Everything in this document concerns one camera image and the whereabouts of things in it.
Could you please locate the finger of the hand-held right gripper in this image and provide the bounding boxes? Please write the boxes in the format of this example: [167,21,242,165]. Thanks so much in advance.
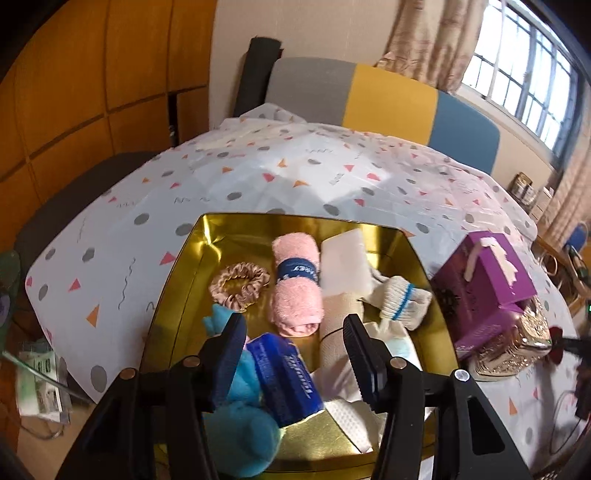
[561,336,591,357]

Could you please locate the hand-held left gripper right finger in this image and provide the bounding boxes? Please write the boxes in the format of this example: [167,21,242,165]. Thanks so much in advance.
[342,314,532,480]

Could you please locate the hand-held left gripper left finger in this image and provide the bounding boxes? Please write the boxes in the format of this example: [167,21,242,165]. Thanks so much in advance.
[55,313,250,480]

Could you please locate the dark red small item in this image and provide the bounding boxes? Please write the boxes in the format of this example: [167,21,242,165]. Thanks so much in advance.
[549,325,566,365]

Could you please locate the beige bandage roll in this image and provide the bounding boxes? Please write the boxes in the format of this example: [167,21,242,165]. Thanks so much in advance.
[318,295,370,402]

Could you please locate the blue tissue packet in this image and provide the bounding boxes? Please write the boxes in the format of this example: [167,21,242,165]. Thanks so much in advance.
[245,333,325,428]

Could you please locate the white cloth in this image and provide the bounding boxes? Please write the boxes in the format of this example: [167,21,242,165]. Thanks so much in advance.
[314,369,393,455]

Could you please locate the blue plush toy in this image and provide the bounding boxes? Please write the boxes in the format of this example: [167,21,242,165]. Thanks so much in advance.
[203,302,282,478]

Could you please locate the white knit gloves bundle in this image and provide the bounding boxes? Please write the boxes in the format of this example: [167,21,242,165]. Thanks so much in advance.
[369,275,433,330]

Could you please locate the pink satin scrunchie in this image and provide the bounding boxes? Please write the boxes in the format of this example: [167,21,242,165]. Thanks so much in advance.
[209,262,271,310]

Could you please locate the pink towel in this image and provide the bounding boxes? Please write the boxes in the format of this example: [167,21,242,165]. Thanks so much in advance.
[270,233,324,337]

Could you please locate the white sponge block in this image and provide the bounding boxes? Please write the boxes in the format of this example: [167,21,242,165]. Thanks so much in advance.
[320,230,374,296]

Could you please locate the gold tin box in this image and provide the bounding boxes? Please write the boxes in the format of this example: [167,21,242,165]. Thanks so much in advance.
[139,212,455,476]

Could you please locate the wooden desk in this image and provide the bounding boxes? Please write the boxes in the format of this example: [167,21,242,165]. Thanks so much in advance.
[536,235,591,317]

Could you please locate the blue chair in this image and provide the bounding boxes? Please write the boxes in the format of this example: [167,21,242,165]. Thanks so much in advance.
[566,222,591,259]

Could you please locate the purple carton box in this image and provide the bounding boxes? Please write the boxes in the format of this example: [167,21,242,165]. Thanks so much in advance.
[431,232,539,361]

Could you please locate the beige patterned curtain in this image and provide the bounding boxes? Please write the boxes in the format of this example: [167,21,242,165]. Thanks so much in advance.
[374,0,490,93]
[538,124,591,250]

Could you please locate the white boxes on desk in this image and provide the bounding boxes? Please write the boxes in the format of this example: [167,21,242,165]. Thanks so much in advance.
[508,172,555,219]

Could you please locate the green white packet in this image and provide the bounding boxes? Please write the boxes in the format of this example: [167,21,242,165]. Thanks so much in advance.
[16,351,72,423]

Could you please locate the patterned white bed cover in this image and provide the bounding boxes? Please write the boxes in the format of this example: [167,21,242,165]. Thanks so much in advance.
[25,104,583,476]

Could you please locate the grey yellow blue headboard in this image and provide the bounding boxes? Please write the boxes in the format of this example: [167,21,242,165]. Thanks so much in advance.
[265,58,502,176]

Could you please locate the barred window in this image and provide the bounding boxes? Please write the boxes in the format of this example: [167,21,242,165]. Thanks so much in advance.
[457,0,580,162]

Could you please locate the black rolled mat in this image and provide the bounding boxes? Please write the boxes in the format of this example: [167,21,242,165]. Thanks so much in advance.
[233,37,283,118]

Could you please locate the orange wooden wardrobe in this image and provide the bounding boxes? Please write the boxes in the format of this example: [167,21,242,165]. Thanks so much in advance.
[0,0,218,185]

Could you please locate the thin black cable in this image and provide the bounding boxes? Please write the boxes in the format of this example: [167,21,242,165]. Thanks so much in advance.
[549,390,585,462]

